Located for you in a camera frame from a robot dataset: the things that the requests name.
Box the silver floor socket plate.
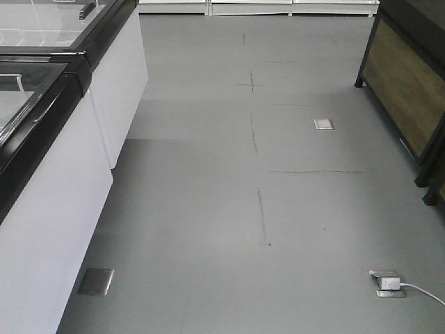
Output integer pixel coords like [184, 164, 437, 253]
[313, 118, 335, 131]

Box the white base shelf unit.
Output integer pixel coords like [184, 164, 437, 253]
[138, 0, 380, 17]

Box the near white chest freezer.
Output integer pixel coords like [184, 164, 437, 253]
[1, 56, 113, 333]

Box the white chest freezer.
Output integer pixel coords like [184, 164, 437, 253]
[1, 1, 148, 168]
[1, 56, 113, 333]

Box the grey floor socket cover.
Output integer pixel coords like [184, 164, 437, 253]
[78, 268, 115, 296]

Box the far white chest freezer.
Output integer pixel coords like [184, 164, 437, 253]
[1, 1, 148, 168]

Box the white power adapter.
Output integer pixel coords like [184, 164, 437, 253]
[378, 276, 401, 291]

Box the black wooden produce stand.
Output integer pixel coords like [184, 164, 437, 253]
[355, 1, 444, 187]

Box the white power cable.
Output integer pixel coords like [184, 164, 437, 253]
[399, 283, 445, 307]

